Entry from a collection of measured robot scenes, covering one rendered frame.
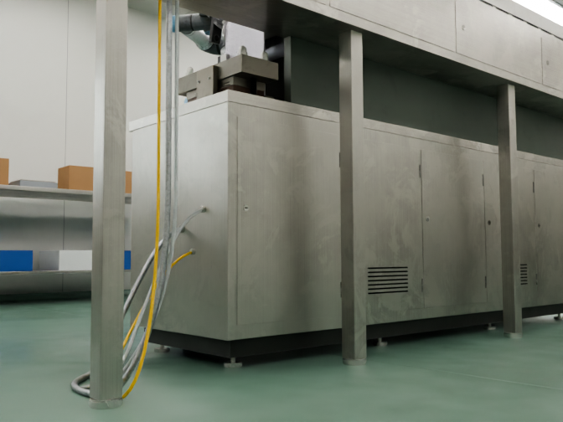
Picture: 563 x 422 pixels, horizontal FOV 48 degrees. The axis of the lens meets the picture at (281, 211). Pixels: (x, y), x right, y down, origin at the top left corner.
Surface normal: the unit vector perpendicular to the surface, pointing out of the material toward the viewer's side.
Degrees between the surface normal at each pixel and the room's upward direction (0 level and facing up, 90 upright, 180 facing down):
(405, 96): 90
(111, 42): 90
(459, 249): 90
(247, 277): 90
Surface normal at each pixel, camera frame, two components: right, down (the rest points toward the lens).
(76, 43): 0.66, -0.06
